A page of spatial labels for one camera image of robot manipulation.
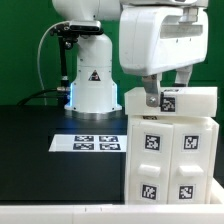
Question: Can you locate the white cabinet body box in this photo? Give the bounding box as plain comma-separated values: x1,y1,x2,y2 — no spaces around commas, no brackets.
125,116,219,204

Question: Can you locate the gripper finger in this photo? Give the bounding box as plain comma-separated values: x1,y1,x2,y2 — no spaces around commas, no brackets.
142,74,160,107
174,65,193,87

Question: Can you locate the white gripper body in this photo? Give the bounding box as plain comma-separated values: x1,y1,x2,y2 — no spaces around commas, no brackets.
119,7,208,76

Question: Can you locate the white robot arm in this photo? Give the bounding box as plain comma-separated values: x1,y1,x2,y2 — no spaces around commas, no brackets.
52,0,209,119

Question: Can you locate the white marker sheet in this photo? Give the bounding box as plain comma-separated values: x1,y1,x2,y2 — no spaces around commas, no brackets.
49,134,127,153

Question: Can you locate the black cable on table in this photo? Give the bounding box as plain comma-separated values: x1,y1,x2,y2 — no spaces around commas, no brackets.
16,89,66,108

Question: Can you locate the grey camera cable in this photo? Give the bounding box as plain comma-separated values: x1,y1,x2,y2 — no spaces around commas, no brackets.
36,22,69,107

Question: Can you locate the white cabinet door panel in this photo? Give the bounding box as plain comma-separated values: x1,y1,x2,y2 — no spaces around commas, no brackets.
125,121,174,204

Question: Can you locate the white cabinet top block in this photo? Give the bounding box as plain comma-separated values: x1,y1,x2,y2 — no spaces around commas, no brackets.
125,87,217,117

